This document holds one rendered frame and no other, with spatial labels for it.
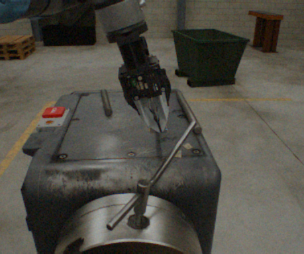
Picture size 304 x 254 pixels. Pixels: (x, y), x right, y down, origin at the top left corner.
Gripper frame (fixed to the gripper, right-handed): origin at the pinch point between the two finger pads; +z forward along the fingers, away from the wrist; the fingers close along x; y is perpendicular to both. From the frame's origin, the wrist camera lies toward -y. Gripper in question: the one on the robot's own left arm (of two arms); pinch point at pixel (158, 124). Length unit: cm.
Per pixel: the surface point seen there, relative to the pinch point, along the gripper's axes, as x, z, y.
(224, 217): 21, 149, -111
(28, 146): -33.1, 0.5, -11.2
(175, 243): -2.9, 14.4, 17.6
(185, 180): 1.8, 14.1, 2.0
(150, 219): -6.4, 11.2, 13.6
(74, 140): -22.5, 3.7, -13.5
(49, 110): -32.2, -0.6, -31.2
